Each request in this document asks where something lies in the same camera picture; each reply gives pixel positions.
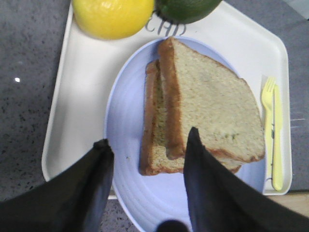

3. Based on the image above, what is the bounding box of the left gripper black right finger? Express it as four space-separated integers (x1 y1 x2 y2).
183 126 309 232

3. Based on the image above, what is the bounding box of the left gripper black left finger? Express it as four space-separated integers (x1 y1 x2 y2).
0 139 114 232

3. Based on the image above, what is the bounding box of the blue round plate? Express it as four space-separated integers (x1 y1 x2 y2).
104 36 265 232

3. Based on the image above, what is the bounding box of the bread slice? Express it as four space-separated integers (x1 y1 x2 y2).
139 59 242 176
158 37 265 164

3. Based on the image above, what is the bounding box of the white rectangular tray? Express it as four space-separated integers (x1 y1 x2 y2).
42 1 293 195

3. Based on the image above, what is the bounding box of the wooden cutting board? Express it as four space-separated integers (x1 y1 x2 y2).
267 190 309 232

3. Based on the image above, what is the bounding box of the yellow plastic knife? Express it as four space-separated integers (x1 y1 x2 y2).
272 85 283 191

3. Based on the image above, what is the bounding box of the yellow plastic fork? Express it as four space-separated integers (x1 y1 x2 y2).
261 77 276 180

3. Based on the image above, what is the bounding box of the front yellow lemon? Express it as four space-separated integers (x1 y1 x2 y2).
71 0 155 40

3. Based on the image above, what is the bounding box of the green lime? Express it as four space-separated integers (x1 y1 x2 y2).
155 0 221 24

